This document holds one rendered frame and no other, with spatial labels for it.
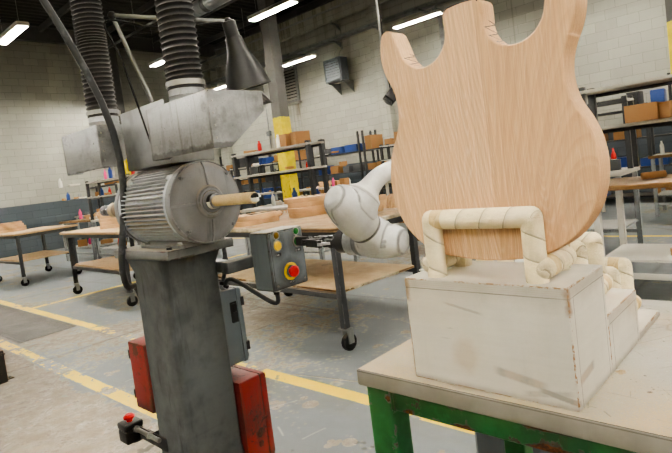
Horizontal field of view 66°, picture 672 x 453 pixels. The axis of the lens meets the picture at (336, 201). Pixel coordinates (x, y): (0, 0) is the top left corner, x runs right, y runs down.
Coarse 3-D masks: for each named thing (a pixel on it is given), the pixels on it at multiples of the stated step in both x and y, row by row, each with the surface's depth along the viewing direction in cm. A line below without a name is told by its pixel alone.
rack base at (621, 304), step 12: (612, 288) 94; (612, 300) 88; (624, 300) 87; (612, 312) 82; (624, 312) 87; (636, 312) 92; (612, 324) 82; (624, 324) 87; (636, 324) 91; (612, 336) 82; (624, 336) 86; (636, 336) 91; (612, 348) 82; (624, 348) 86; (612, 360) 81
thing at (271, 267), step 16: (256, 240) 175; (272, 240) 173; (288, 240) 178; (256, 256) 176; (272, 256) 172; (288, 256) 177; (304, 256) 183; (256, 272) 178; (272, 272) 172; (288, 272) 177; (304, 272) 182; (224, 288) 184; (256, 288) 179; (272, 288) 173; (272, 304) 179
